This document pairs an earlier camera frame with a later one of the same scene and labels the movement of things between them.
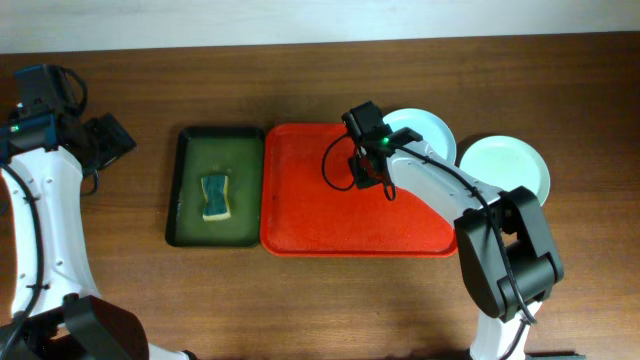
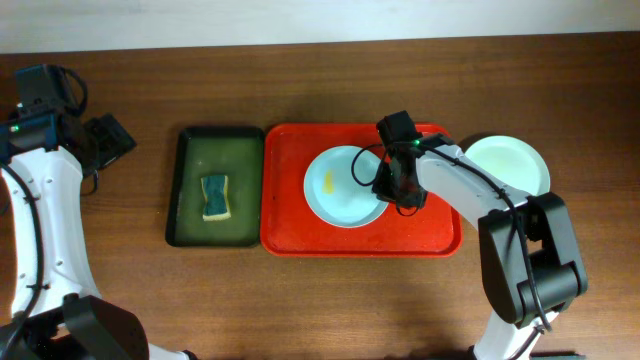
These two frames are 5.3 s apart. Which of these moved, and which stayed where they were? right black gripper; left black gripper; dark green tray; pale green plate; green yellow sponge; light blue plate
Moved: right black gripper; light blue plate
Stayed: pale green plate; green yellow sponge; dark green tray; left black gripper
